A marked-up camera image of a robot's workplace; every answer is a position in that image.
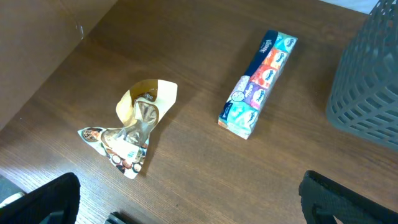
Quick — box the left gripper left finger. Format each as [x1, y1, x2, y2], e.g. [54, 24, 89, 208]
[1, 172, 80, 223]

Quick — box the colourful tissue pack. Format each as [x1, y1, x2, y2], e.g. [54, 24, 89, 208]
[218, 30, 298, 139]

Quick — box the grey plastic basket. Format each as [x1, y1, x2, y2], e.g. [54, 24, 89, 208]
[326, 0, 397, 150]

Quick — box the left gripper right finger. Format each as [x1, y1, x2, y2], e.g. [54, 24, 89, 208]
[298, 170, 397, 224]

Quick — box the beige snack bag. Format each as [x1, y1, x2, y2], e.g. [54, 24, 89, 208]
[78, 79, 178, 179]

